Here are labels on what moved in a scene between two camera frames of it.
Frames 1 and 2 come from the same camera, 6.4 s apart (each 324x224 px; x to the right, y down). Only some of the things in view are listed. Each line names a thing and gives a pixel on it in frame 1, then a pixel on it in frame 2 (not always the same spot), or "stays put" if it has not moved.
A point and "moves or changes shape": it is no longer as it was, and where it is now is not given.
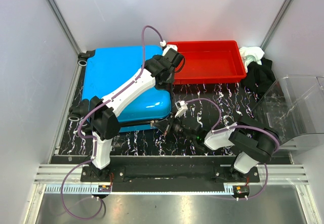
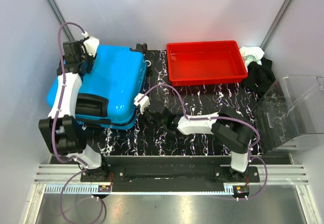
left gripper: (171, 81) to (92, 60)
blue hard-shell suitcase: (107, 69) moves or changes shape
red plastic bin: (209, 61) stays put
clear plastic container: (293, 105) stays put
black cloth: (258, 77) stays put
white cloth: (249, 54) stays put
